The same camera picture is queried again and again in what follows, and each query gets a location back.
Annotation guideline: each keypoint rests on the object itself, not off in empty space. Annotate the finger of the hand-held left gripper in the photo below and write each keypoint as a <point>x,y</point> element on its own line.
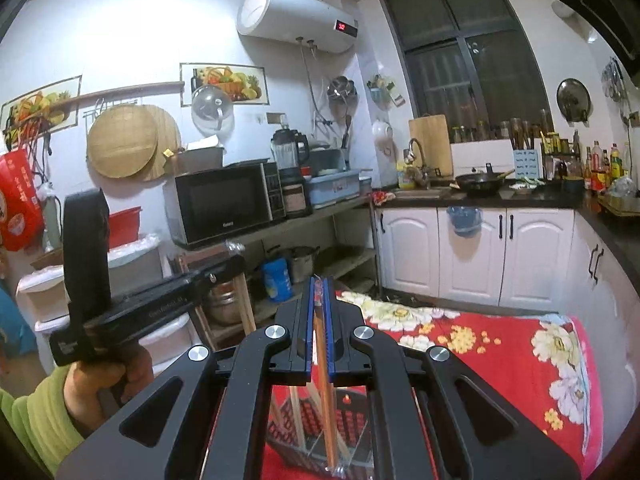
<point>220,272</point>

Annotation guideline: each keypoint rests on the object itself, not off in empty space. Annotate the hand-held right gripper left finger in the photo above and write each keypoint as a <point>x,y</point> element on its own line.
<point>307,330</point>

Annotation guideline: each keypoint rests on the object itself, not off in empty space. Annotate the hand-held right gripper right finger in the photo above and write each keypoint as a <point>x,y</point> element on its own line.
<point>334,330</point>

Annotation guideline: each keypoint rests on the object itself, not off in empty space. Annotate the bamboo chopstick pair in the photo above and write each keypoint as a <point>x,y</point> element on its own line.
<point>327,410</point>

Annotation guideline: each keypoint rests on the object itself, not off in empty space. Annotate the grey lattice chopstick holder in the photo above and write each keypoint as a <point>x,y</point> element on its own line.
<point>352,425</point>

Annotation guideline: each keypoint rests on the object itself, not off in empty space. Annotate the hanging metal utensils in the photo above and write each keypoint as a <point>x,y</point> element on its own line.
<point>615,80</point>

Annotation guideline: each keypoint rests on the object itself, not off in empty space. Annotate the person's left hand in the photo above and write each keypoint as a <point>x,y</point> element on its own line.
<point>100,390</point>

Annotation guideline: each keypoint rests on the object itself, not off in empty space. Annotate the large stacked steel stockpot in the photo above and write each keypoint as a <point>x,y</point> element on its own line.
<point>225,305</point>

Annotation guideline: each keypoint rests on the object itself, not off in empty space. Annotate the red plastic basin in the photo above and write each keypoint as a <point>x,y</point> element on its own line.
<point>125,227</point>

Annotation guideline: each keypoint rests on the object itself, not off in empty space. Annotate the white plastic drawer tower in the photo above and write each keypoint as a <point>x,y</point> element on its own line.
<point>42,290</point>
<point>140,260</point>

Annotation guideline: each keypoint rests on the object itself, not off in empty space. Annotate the blue printed bag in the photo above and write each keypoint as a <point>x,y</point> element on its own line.
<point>277,280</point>

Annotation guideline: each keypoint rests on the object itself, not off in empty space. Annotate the small steel pot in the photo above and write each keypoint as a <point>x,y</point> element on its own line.
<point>302,262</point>

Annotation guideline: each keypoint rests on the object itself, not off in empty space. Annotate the black microwave oven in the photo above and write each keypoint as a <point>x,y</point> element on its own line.
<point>225,205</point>

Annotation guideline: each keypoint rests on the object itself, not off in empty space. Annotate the red shopping bag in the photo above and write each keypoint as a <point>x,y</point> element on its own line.
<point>20,200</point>

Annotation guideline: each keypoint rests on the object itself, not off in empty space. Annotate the grey rectangular container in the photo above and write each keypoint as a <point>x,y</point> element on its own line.
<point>200,160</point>

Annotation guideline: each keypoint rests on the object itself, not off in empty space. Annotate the wooden shelf rack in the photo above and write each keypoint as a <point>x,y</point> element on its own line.
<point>325,211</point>

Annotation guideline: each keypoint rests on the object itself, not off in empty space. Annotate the round bamboo boards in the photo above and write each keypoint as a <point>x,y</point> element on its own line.
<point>122,142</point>

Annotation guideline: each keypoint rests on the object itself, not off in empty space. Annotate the round wooden board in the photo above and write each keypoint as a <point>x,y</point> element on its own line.
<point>170,145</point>

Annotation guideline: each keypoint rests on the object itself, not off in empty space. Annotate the grey-blue plastic dish bin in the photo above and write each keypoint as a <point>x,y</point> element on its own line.
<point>330,190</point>

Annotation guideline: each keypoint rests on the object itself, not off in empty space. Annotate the blender with black base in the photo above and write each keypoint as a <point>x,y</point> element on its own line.
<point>287,150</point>

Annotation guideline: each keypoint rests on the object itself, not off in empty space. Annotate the red patterned cloth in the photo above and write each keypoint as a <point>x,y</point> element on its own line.
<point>385,197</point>

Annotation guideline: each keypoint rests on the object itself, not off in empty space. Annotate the clear dome lid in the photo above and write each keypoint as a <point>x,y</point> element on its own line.
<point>210,110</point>

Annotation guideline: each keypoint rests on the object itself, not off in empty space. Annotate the red floral blanket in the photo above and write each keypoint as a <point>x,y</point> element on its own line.
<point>500,360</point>

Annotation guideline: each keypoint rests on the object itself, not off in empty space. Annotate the blue hanging waste bin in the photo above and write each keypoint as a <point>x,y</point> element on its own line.
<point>465,222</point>

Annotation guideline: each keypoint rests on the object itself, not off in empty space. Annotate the yellow dish soap bottle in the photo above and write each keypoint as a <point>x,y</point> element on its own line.
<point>407,175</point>

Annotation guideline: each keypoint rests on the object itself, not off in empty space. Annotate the metal kitchen faucet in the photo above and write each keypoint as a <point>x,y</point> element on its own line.
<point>415,147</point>

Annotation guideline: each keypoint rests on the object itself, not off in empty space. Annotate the black wok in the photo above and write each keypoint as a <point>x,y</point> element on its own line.
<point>480,182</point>

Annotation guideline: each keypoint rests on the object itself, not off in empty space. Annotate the wooden cutting board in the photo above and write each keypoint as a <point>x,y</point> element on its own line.
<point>432,142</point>

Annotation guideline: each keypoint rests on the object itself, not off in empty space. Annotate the white kitchen cabinets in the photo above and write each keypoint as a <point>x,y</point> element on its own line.
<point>535,255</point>

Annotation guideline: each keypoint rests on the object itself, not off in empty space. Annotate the hanging steel bowls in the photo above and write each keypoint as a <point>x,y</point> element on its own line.
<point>342,90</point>

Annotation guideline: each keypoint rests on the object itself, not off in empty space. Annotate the black kitchen countertop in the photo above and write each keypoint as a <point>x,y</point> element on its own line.
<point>550,197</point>

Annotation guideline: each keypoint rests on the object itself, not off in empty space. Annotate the blue white knife block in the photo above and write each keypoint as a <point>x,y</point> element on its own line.
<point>529,162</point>

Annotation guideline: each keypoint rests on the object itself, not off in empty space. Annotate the white water heater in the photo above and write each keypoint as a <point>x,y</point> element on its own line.
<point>290,15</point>

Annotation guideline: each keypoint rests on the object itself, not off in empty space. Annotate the row of spice jars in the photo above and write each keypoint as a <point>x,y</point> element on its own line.
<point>515,130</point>

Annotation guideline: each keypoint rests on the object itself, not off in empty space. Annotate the dark framed window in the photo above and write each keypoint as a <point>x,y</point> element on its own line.
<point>465,60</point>

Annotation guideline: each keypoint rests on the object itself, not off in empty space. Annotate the row of sauce bottles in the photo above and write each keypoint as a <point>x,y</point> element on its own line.
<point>595,170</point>

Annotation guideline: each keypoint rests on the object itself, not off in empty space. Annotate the hanging dark pot lid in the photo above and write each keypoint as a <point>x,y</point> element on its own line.
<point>574,100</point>

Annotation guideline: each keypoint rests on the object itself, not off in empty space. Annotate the fruit wall poster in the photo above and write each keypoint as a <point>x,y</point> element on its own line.
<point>35,107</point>
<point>235,80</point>

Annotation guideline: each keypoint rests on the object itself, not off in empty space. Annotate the wall socket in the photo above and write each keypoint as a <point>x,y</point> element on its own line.
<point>277,119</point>
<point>633,119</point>

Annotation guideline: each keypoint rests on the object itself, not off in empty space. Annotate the wooden wall rail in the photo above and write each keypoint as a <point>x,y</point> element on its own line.
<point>125,89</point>

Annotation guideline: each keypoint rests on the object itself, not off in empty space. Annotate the white wall-mounted container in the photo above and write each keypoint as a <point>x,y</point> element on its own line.
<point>382,135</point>

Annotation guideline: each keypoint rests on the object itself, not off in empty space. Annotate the wall basket with sponges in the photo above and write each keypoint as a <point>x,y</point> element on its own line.
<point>382,90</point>

